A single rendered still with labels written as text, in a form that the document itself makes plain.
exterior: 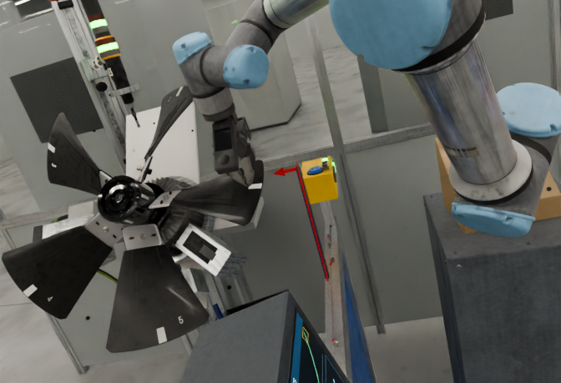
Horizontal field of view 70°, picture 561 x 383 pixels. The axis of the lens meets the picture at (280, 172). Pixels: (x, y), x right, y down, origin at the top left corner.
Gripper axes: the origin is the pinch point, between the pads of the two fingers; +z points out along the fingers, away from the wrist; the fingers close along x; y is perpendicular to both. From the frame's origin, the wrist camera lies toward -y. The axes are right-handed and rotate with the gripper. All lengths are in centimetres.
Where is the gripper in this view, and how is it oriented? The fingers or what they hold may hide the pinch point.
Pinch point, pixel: (246, 183)
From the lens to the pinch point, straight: 95.1
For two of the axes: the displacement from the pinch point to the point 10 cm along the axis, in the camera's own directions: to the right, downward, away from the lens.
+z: 2.7, 7.6, 5.9
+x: -9.6, 2.0, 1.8
